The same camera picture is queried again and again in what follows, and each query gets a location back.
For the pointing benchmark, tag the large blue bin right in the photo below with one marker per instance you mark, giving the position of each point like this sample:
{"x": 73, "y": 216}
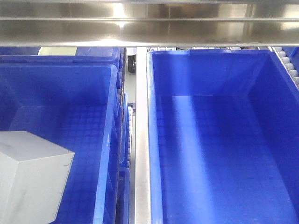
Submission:
{"x": 223, "y": 138}

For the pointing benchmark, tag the steel divider rail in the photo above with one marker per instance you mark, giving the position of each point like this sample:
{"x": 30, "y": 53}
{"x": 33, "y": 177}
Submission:
{"x": 142, "y": 156}

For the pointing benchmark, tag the gray square foam base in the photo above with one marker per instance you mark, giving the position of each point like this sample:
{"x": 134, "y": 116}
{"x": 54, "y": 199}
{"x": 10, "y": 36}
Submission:
{"x": 33, "y": 176}

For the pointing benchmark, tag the steel shelf beam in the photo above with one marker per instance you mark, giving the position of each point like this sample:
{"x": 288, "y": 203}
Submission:
{"x": 149, "y": 23}

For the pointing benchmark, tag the large blue bin left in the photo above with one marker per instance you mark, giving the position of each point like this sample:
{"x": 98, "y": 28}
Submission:
{"x": 76, "y": 106}

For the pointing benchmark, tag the large blue bin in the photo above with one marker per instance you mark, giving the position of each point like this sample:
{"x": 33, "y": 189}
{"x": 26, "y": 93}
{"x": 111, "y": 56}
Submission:
{"x": 76, "y": 106}
{"x": 223, "y": 138}

